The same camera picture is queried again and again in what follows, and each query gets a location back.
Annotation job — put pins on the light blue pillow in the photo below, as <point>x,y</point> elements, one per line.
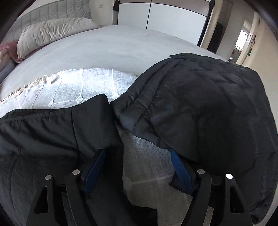
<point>8,68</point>

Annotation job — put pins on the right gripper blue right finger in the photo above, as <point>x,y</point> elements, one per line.
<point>182,179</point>

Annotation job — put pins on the white sliding wardrobe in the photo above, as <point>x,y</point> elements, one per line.
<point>186,20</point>

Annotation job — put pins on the grey bed sheet mattress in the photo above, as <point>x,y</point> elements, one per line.
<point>125,49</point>

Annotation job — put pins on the dark pink cushion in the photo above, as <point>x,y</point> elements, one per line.
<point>11,48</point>

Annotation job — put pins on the dark quilted jacket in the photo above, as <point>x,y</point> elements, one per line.
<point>214,114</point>

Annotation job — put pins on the pink folded blanket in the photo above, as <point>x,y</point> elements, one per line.
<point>4,58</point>

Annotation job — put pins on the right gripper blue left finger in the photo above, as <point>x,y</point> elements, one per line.
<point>92,170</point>

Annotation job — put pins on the cream room door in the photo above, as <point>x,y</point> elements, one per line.
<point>250,39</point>

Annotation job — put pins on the black garment hanging on wardrobe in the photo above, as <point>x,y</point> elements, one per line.
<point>116,6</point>

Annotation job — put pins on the beige pillow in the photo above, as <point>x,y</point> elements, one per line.
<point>43,33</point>

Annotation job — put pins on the black button-up jacket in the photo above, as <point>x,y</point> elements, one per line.
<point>43,153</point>

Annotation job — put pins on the grey padded headboard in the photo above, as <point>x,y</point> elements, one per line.
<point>54,10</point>

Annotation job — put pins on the white fringed throw blanket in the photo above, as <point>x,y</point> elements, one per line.
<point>65,166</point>

